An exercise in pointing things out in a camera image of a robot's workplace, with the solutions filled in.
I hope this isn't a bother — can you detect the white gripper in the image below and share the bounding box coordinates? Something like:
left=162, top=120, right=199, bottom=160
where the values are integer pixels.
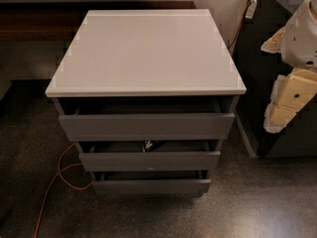
left=261, top=0, right=317, bottom=134

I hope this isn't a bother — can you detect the blue chip bag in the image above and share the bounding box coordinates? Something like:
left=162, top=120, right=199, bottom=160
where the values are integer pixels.
left=143, top=141, right=154, bottom=152

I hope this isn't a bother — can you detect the grey drawer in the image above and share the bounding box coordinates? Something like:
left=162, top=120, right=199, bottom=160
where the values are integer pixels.
left=58, top=98, right=235, bottom=142
left=93, top=171, right=211, bottom=195
left=76, top=141, right=220, bottom=172

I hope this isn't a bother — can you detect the grey drawer cabinet white top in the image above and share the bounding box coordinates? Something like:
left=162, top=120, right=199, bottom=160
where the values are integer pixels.
left=45, top=8, right=248, bottom=196

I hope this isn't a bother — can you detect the grey top drawer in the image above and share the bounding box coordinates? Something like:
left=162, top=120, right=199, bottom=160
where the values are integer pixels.
left=58, top=98, right=235, bottom=142

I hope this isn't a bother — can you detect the grey bottom drawer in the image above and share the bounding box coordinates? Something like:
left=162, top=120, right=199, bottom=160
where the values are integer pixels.
left=93, top=171, right=211, bottom=195

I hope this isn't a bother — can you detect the black cabinet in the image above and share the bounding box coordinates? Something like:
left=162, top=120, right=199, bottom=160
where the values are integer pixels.
left=233, top=0, right=317, bottom=158

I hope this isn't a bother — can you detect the dark wooden bench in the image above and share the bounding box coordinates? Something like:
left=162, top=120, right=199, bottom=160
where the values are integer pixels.
left=0, top=1, right=196, bottom=41

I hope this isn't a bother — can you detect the orange floor cable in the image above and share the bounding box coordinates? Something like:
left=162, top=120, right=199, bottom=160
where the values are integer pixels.
left=33, top=142, right=94, bottom=238

